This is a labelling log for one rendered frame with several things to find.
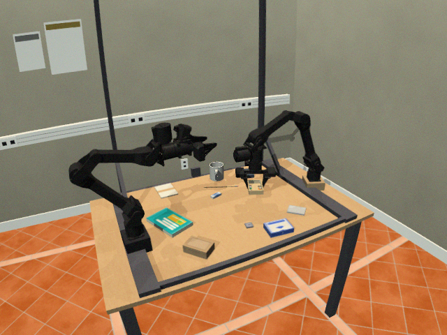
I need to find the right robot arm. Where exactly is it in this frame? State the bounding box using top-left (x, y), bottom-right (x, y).
top-left (68, 123), bottom-right (191, 241)

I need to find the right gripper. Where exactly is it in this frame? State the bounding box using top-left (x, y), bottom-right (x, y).
top-left (173, 134), bottom-right (217, 162)

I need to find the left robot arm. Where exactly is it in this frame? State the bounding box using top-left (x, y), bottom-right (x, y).
top-left (233, 110), bottom-right (324, 182)

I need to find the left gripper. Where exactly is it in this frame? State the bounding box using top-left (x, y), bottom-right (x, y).
top-left (235, 159), bottom-right (276, 188)

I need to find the grey mug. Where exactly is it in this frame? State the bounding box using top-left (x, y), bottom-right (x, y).
top-left (210, 162), bottom-right (224, 181)

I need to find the wooden ball-in-hole puzzle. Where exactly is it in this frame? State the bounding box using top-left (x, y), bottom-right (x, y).
top-left (247, 179), bottom-right (263, 195)

